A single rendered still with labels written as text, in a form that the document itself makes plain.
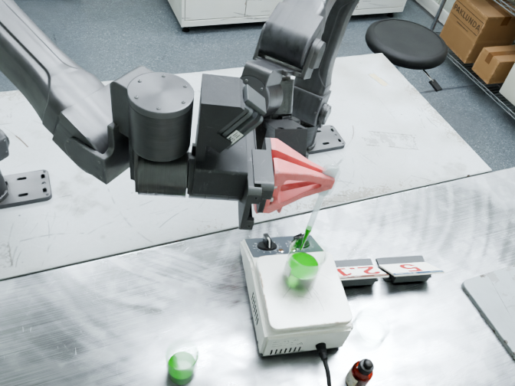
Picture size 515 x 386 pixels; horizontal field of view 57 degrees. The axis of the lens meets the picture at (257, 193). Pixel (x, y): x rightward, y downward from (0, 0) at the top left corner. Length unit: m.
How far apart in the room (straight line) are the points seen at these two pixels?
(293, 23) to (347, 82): 0.61
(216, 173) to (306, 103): 0.49
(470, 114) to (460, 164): 1.95
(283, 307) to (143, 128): 0.35
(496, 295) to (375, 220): 0.24
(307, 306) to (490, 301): 0.35
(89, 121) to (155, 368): 0.37
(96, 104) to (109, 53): 2.46
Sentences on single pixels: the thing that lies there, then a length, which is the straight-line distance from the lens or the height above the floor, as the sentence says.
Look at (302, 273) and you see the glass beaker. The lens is 0.65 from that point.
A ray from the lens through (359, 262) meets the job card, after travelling 0.86.
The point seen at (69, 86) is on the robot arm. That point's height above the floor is 1.27.
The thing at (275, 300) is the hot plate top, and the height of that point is 0.99.
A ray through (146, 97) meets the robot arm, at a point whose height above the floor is 1.32.
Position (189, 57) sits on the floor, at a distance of 2.95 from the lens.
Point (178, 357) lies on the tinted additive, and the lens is 0.71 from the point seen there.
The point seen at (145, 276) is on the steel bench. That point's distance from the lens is 0.79.
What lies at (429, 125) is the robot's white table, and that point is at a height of 0.90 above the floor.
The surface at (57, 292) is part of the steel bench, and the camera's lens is 0.80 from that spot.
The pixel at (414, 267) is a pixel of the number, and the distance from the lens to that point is 0.87.
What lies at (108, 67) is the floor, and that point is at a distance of 2.85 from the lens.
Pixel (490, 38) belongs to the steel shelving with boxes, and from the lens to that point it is 3.27.
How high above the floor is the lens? 1.57
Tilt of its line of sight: 47 degrees down
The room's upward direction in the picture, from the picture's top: 11 degrees clockwise
